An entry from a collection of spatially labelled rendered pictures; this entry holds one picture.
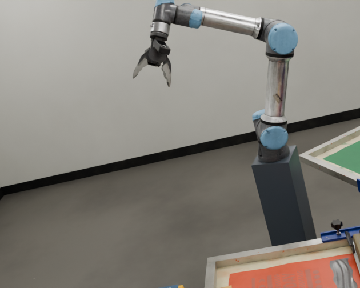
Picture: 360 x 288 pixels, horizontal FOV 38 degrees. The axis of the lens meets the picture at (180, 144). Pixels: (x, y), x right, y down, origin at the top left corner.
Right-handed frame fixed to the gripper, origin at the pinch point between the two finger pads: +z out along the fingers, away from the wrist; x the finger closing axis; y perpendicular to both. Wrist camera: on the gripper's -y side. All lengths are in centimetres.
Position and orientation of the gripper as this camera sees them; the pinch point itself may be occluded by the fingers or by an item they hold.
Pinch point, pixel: (151, 83)
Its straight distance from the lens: 205.1
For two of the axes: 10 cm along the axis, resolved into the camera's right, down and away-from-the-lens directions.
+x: -9.3, -1.9, -3.2
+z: -1.7, 9.8, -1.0
